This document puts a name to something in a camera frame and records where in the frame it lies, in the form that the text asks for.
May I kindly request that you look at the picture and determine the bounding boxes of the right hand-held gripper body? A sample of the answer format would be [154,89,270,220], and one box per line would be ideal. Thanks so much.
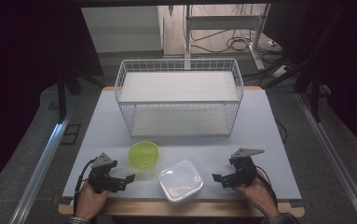
[227,147,266,189]

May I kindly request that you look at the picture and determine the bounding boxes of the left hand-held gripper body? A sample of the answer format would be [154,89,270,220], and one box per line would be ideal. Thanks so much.
[87,152,128,195]

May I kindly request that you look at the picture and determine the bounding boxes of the round container with green lid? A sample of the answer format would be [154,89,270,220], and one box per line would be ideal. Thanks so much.
[128,140,160,170]

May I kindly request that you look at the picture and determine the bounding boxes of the square clear container white lid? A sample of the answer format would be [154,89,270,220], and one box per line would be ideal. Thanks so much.
[158,160,204,203]

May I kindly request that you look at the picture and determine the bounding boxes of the white wire rack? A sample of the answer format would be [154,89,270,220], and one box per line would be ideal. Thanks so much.
[114,58,245,138]

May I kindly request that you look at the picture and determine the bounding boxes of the person's left hand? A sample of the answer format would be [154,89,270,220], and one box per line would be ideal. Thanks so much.
[75,180,111,221]

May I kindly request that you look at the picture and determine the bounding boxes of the black metal stand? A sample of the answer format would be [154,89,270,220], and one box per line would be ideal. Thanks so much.
[55,66,106,123]
[293,60,333,123]

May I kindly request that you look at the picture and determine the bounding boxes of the white power strip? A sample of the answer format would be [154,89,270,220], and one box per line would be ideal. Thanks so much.
[271,64,293,79]

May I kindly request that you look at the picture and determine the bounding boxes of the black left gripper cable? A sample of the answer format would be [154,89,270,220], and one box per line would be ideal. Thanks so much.
[73,158,97,217]

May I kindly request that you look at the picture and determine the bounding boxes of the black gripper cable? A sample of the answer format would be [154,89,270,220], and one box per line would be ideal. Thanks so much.
[254,165,279,208]
[73,158,97,217]

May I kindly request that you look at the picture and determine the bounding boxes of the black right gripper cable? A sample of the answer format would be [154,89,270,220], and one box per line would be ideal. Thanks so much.
[254,165,279,208]

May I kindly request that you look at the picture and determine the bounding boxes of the thin black cable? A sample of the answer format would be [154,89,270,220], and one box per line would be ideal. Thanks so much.
[274,119,289,145]

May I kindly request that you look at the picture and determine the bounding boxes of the aluminium rail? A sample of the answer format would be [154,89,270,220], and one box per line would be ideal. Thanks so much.
[295,92,357,224]
[8,120,72,224]

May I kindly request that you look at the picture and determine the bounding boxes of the black floor cables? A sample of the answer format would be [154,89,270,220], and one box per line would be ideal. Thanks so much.
[190,28,281,56]

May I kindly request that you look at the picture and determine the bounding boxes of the white metal desk frame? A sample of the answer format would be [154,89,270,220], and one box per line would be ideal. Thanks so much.
[184,3,271,71]

